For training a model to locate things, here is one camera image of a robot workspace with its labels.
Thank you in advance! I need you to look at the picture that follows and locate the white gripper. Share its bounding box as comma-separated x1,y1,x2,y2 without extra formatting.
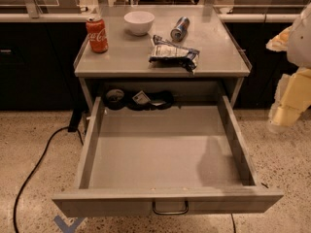
266,26,311,134

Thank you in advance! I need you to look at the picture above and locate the blue chip bag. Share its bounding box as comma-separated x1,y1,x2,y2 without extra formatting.
149,35,200,73

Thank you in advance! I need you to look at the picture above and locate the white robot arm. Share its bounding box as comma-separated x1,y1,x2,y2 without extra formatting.
266,4,311,133

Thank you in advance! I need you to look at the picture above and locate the grey cabinet with top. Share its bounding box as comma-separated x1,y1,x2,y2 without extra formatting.
75,5,250,107

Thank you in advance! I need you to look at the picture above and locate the open grey top drawer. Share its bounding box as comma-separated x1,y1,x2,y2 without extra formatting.
52,96,283,217

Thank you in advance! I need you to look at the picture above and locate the white bowl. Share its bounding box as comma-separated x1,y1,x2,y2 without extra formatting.
123,11,155,36

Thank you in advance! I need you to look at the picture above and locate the black tape roll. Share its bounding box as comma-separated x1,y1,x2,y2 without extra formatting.
104,89,125,110

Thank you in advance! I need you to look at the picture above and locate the red coca-cola can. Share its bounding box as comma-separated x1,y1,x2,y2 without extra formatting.
86,17,108,53

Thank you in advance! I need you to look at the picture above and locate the blue tape floor marker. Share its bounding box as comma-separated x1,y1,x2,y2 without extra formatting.
53,216,85,233

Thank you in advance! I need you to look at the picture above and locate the black cable bundle with tag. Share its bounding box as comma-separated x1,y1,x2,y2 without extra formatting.
125,89,175,112

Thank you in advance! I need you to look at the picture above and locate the black drawer handle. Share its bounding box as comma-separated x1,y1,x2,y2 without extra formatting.
152,201,189,216

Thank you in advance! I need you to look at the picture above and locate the black power cable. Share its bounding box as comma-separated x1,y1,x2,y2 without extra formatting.
12,107,86,233

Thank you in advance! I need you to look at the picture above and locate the dark counter with rail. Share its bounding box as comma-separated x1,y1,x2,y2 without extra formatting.
0,0,302,111

